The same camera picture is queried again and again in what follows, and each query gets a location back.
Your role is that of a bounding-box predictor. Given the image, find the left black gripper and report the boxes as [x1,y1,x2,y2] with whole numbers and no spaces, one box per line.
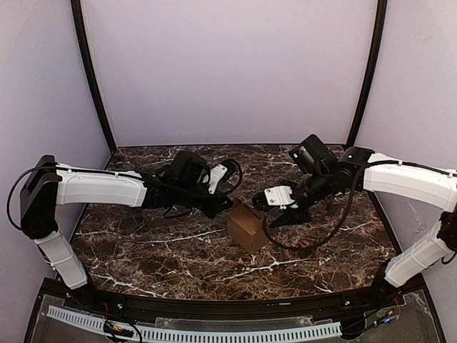
[174,183,233,220]

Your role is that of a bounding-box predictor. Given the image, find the brown cardboard box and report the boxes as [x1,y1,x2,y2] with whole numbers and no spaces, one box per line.
[227,198,268,254]

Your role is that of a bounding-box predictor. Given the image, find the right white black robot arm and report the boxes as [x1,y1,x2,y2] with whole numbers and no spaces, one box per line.
[253,134,456,310]

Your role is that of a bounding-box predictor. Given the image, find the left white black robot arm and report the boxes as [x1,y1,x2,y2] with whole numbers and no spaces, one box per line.
[10,151,243,312]

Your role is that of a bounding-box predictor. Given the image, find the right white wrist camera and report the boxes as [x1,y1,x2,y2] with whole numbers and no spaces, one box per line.
[252,185,296,211]

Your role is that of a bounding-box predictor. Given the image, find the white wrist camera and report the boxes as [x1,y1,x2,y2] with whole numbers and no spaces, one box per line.
[204,164,228,194]
[252,185,296,211]

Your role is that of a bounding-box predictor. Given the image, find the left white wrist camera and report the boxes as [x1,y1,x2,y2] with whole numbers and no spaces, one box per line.
[204,164,228,194]

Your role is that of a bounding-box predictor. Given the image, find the left black camera cable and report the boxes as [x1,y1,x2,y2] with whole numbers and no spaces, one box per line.
[160,159,244,219]

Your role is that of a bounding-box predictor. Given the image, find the black camera cable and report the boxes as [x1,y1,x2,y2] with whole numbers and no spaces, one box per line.
[262,171,361,251]
[160,159,244,219]

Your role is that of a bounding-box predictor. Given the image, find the right black camera cable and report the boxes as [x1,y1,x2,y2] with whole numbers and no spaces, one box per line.
[262,171,361,251]

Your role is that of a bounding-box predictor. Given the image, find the black front rail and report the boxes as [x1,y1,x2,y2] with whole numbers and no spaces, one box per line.
[42,278,422,324]

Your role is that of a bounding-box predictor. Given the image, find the white slotted cable duct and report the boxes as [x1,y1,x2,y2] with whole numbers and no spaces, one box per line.
[46,305,342,342]

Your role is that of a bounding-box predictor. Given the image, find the left black frame post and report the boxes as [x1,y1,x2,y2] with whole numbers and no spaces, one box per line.
[70,0,117,154]

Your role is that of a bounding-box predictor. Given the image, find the black frame post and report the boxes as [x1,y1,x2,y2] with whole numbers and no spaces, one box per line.
[70,0,117,154]
[345,0,388,148]

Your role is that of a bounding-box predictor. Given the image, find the right black frame post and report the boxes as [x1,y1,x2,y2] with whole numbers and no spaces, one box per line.
[345,0,388,148]

